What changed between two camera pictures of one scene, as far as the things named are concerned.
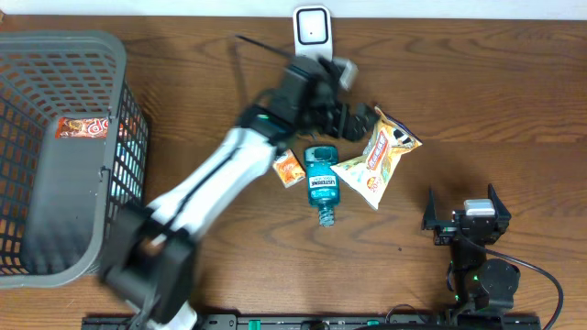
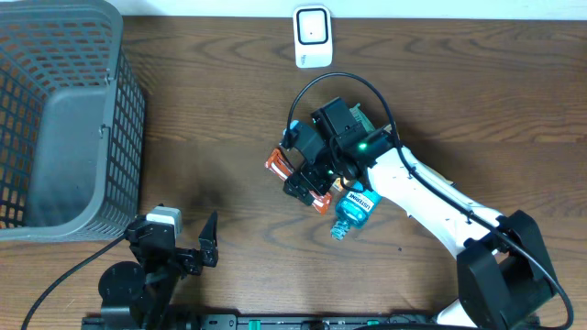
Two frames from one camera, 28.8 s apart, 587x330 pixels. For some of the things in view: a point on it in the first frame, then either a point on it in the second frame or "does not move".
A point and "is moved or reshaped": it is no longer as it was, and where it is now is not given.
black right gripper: (446, 229) -> (307, 175)
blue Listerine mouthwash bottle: (323, 177) is moved or reshaped
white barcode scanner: (312, 31) does not move
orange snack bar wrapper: (82, 127) -> (281, 167)
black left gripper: (361, 125) -> (206, 256)
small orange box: (288, 168) -> (337, 184)
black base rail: (329, 323) does not move
